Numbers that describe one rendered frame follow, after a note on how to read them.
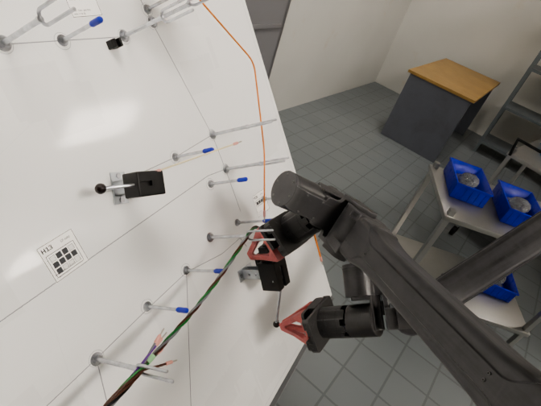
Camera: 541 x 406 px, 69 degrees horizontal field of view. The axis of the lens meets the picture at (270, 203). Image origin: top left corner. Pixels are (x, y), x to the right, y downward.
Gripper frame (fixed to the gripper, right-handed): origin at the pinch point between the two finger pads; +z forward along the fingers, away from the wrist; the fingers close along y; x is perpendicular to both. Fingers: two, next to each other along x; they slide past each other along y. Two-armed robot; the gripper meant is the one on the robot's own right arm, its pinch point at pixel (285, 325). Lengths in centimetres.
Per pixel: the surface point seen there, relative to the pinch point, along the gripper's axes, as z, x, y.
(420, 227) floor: 40, 58, -257
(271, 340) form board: 7.8, 5.2, -3.4
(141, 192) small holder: -5.7, -33.4, 25.6
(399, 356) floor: 36, 90, -128
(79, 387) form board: 5.0, -12.8, 37.1
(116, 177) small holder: 0.8, -36.8, 23.6
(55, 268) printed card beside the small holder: 2.5, -28.0, 35.4
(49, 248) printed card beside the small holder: 2.1, -30.6, 35.3
